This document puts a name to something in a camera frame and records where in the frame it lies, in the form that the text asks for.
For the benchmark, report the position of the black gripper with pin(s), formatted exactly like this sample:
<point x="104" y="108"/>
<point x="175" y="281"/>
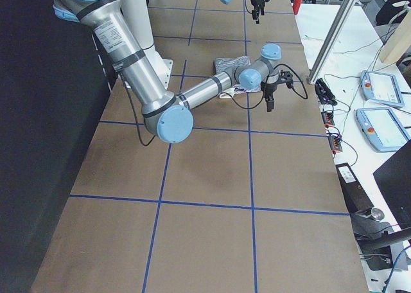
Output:
<point x="269" y="88"/>
<point x="255" y="0"/>

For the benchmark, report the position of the blue white striped polo shirt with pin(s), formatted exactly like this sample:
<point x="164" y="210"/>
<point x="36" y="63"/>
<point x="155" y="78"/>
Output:
<point x="229" y="65"/>

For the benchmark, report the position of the black tool on desk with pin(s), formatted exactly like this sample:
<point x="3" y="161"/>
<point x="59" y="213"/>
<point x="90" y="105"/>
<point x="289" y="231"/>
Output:
<point x="324" y="93"/>

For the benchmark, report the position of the upper orange black connector block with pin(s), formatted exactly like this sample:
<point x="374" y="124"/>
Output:
<point x="327" y="118"/>

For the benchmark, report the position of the orange black connector block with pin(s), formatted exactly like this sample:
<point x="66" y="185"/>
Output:
<point x="327" y="118"/>
<point x="335" y="142"/>

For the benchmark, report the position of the lower orange black connector block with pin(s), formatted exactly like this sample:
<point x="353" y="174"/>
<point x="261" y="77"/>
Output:
<point x="335" y="142"/>

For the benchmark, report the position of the upper teach pendant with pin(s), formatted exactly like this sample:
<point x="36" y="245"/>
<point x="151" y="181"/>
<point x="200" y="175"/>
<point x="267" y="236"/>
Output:
<point x="381" y="87"/>

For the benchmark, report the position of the teach pendant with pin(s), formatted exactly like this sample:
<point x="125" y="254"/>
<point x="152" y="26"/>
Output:
<point x="381" y="87"/>
<point x="382" y="128"/>

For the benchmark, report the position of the lower teach pendant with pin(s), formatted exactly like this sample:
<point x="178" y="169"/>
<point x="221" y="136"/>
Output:
<point x="382" y="128"/>

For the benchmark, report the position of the wooden board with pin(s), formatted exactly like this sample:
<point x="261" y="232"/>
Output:
<point x="399" y="42"/>

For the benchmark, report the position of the black power box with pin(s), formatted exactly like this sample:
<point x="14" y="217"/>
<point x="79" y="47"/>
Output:
<point x="354" y="194"/>

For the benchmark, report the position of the black monitor corner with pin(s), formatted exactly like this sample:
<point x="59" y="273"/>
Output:
<point x="393" y="180"/>

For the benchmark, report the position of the aluminium frame post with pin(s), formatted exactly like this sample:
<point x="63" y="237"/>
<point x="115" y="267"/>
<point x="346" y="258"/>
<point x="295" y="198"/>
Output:
<point x="333" y="33"/>

